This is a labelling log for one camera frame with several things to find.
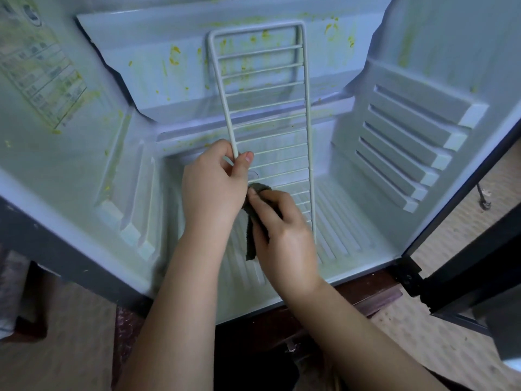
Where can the fridge door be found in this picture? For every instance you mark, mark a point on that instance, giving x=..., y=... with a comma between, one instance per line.
x=472, y=281

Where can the dark red wooden stand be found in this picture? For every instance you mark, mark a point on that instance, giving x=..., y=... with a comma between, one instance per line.
x=260, y=338

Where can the dark grey cloth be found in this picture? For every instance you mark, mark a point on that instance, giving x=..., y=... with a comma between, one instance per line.
x=251, y=232

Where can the person's right hand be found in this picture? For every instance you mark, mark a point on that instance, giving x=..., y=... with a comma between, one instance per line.
x=285, y=240

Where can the grey mini fridge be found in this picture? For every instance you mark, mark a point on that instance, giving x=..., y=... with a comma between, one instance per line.
x=81, y=224

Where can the person's left hand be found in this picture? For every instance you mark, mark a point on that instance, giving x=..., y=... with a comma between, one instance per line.
x=210, y=187

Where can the person's left forearm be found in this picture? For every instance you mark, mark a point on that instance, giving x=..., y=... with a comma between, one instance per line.
x=171, y=321

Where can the person's right forearm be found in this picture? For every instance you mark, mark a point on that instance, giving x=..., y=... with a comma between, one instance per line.
x=366, y=346

